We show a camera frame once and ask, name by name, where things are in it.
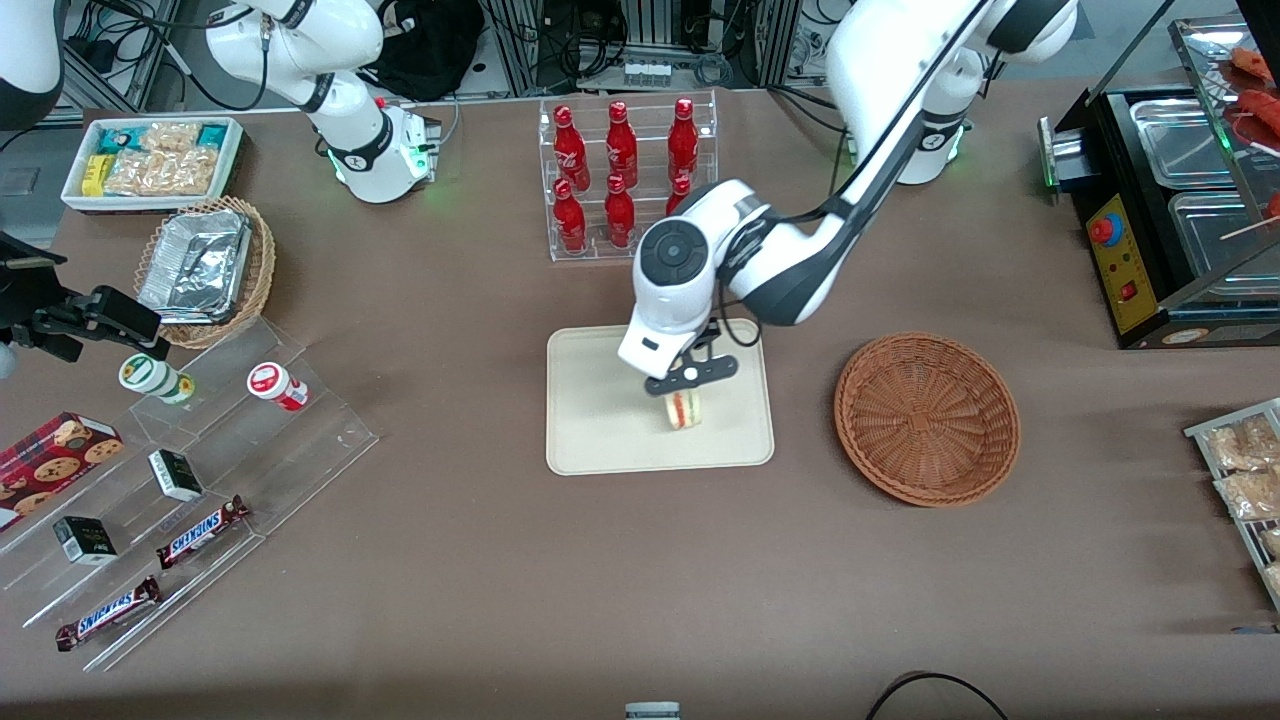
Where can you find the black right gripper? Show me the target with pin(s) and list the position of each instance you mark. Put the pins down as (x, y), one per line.
(32, 298)

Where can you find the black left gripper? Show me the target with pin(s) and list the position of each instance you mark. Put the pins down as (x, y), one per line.
(708, 334)

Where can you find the triangular sandwich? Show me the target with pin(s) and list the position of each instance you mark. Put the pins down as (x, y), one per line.
(684, 410)

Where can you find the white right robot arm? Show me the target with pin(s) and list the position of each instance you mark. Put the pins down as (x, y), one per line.
(370, 150)

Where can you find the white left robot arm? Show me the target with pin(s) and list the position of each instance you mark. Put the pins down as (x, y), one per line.
(800, 260)

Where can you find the aluminium foil tray stack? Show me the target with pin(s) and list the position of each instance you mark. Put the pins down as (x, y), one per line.
(195, 265)

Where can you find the cream rectangular tray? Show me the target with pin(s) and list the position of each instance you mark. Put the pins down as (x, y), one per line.
(600, 420)

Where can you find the light oval wicker basket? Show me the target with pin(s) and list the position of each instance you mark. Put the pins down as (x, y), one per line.
(262, 270)

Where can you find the round brown wicker basket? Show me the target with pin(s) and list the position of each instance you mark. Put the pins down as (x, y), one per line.
(925, 420)

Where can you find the green lid white cup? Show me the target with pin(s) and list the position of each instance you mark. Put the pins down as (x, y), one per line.
(150, 376)

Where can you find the white rectangular snack bin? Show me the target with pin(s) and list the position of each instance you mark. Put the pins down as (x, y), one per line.
(75, 195)

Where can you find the red cookie box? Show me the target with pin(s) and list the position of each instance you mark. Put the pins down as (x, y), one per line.
(50, 462)

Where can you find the clear acrylic bottle rack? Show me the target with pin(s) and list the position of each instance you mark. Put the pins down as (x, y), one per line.
(600, 255)

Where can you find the red cola bottle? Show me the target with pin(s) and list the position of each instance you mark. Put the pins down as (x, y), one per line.
(571, 150)
(683, 145)
(570, 222)
(622, 148)
(678, 198)
(620, 218)

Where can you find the yellow snack packet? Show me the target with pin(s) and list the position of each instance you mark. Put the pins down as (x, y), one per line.
(95, 175)

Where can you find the small black carton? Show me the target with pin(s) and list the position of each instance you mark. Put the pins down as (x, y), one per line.
(85, 541)
(175, 475)

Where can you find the large clear cracker bag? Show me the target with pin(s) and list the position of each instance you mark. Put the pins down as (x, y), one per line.
(165, 172)

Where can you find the teal snack packet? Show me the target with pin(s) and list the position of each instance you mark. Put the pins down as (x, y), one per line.
(212, 134)
(118, 138)

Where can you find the red lid white cup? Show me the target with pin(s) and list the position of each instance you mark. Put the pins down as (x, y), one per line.
(275, 385)

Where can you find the small clear cracker bag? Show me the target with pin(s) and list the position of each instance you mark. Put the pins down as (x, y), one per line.
(170, 135)

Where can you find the snickers bar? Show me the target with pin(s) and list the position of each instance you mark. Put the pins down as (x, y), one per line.
(203, 531)
(108, 613)

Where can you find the clear acrylic step display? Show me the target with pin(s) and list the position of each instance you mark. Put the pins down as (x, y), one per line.
(300, 450)

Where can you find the small grey device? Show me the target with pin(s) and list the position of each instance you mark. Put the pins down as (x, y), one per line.
(652, 711)

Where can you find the black bag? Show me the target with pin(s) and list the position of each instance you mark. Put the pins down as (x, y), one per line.
(430, 45)

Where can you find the red emergency button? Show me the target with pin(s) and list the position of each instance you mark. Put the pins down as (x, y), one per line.
(1104, 230)

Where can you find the black food warmer machine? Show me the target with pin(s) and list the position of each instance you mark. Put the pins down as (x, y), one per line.
(1130, 270)

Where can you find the steel warmer pan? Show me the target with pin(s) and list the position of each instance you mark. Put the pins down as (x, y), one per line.
(1185, 140)
(1215, 240)

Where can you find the clear bagged pastry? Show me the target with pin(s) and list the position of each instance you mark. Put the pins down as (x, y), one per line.
(1275, 578)
(1245, 445)
(1272, 542)
(1250, 492)

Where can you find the red sausage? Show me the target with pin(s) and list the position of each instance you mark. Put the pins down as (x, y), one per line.
(1255, 62)
(1262, 115)

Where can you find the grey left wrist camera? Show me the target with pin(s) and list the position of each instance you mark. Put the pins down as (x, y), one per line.
(692, 376)

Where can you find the aluminium frame rack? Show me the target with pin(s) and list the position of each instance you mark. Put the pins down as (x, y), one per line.
(520, 50)

